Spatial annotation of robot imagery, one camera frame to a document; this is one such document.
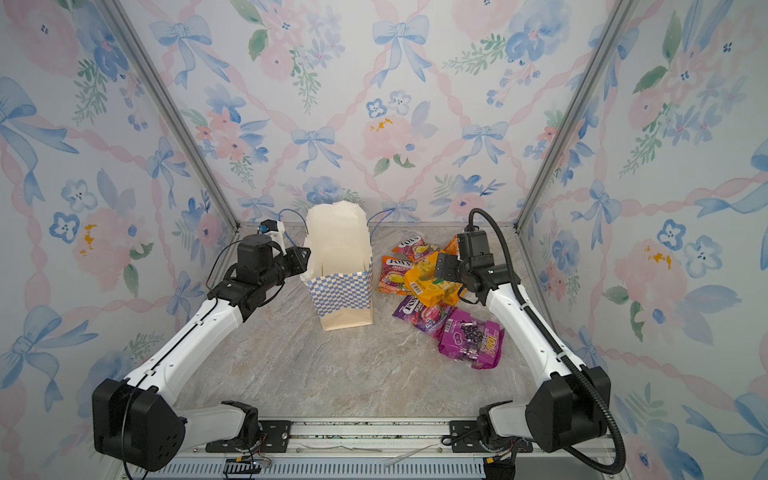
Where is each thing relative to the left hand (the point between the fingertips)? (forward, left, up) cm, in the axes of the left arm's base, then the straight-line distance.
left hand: (310, 247), depth 79 cm
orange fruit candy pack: (+6, -22, -22) cm, 32 cm away
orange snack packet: (+18, -44, -20) cm, 51 cm away
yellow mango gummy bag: (-2, -33, -18) cm, 38 cm away
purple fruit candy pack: (-9, -34, -23) cm, 42 cm away
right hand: (-1, -39, -5) cm, 39 cm away
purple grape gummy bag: (-17, -45, -20) cm, 52 cm away
